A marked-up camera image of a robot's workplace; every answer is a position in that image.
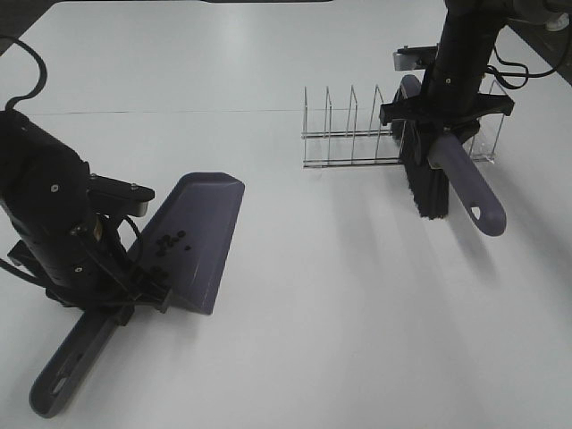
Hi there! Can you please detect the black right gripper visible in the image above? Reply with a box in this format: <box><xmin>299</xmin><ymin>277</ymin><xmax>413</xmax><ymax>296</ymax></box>
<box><xmin>379</xmin><ymin>62</ymin><xmax>515</xmax><ymax>127</ymax></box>

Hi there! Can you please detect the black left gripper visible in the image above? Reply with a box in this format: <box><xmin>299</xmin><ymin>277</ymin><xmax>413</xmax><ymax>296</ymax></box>
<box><xmin>6</xmin><ymin>214</ymin><xmax>172</xmax><ymax>313</ymax></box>

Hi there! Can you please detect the pile of coffee beans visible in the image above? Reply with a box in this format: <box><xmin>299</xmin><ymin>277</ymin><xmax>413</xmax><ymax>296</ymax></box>
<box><xmin>140</xmin><ymin>228</ymin><xmax>192</xmax><ymax>287</ymax></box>

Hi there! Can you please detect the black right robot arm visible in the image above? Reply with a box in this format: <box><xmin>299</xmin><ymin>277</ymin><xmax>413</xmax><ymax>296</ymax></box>
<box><xmin>379</xmin><ymin>1</ymin><xmax>571</xmax><ymax>127</ymax></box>

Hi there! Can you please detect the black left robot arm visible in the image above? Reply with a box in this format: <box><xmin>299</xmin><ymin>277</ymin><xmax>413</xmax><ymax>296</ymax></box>
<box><xmin>1</xmin><ymin>110</ymin><xmax>172</xmax><ymax>312</ymax></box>

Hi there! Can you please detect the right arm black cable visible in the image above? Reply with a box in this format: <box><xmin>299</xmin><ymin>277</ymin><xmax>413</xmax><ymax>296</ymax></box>
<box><xmin>484</xmin><ymin>26</ymin><xmax>572</xmax><ymax>90</ymax></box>

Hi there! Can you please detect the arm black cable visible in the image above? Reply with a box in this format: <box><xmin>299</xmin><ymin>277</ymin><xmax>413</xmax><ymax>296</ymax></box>
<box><xmin>0</xmin><ymin>35</ymin><xmax>49</xmax><ymax>113</ymax></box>
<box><xmin>484</xmin><ymin>26</ymin><xmax>572</xmax><ymax>90</ymax></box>

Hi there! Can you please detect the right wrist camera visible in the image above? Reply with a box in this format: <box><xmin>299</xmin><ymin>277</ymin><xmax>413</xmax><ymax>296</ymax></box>
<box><xmin>392</xmin><ymin>44</ymin><xmax>439</xmax><ymax>72</ymax></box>

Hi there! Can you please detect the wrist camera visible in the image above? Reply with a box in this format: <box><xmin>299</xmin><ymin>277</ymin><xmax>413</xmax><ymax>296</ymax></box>
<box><xmin>392</xmin><ymin>44</ymin><xmax>439</xmax><ymax>72</ymax></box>
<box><xmin>88</xmin><ymin>173</ymin><xmax>156</xmax><ymax>217</ymax></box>

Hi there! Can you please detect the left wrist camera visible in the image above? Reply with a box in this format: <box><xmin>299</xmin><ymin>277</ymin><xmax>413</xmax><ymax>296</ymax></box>
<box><xmin>88</xmin><ymin>173</ymin><xmax>156</xmax><ymax>217</ymax></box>

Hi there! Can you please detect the chrome wire rack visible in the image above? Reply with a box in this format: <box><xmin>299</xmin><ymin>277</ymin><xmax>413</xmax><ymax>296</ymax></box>
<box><xmin>302</xmin><ymin>79</ymin><xmax>511</xmax><ymax>169</ymax></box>

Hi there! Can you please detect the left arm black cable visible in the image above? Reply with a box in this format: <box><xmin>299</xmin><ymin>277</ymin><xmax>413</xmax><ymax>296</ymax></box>
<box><xmin>0</xmin><ymin>35</ymin><xmax>49</xmax><ymax>113</ymax></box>

